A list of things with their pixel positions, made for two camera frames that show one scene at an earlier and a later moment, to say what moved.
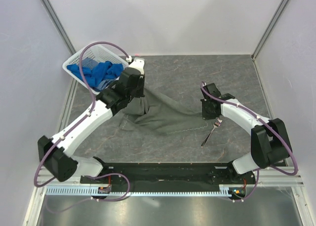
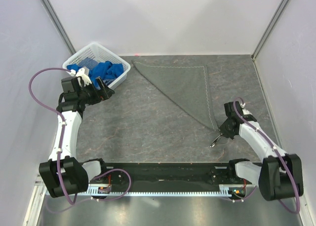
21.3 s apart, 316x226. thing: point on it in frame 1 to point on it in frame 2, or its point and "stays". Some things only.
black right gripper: x=206 y=116 to x=223 y=130
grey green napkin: x=155 y=114 to x=186 y=85
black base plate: x=135 y=175 stays
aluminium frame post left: x=46 y=4 stays
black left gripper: x=141 y=81 to x=102 y=94
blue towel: x=99 y=72 stays
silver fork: x=217 y=124 to x=213 y=142
